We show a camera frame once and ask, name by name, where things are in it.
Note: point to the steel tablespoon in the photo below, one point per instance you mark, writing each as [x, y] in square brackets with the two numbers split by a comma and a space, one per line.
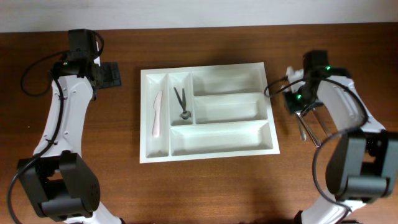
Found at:
[311, 134]
[301, 126]

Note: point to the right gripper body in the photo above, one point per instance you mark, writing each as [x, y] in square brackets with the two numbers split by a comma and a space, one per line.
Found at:
[303, 99]

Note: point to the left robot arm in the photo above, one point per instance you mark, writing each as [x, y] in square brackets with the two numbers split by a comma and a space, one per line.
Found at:
[56, 180]

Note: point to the white cutlery tray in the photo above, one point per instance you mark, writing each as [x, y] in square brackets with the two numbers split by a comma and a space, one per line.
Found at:
[230, 116]

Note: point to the white plastic knife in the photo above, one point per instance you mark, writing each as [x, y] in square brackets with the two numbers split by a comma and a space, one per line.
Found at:
[157, 108]

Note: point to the steel fork straight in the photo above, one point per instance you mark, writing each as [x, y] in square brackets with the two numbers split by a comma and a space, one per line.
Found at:
[321, 122]

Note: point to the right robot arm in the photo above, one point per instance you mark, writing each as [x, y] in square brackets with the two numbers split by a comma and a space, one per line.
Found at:
[353, 167]

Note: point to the small teaspoon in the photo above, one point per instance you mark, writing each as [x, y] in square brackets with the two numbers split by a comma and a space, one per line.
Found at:
[185, 114]
[178, 96]

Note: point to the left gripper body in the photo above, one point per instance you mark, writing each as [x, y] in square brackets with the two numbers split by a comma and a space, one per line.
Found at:
[111, 76]

